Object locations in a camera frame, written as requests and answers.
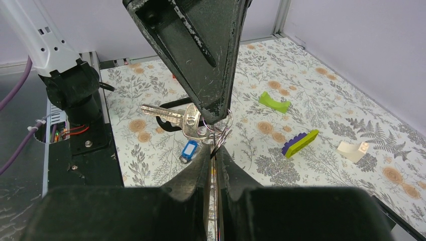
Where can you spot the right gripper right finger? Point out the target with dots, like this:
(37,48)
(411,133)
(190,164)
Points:
(252,211)

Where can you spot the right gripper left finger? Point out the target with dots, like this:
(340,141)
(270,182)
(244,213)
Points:
(174,211)

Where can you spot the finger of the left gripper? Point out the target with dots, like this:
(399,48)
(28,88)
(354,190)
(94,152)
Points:
(199,42)

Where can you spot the black key tag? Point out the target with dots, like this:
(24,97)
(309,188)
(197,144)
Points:
(171,120)

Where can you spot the large silver keyring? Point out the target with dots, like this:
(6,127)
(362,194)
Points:
(219,136)

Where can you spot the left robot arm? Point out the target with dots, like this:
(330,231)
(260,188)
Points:
(70,82)

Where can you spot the blue key tag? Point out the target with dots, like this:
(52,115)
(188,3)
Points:
(188,152)

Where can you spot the green curved block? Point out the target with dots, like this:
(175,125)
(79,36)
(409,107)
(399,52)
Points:
(266,100)

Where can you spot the floral table mat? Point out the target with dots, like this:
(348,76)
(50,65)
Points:
(393,168)

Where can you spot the cream toy block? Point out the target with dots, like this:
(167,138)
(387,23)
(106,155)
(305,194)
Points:
(353,152)

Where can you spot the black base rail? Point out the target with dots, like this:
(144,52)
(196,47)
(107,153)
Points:
(87,157)

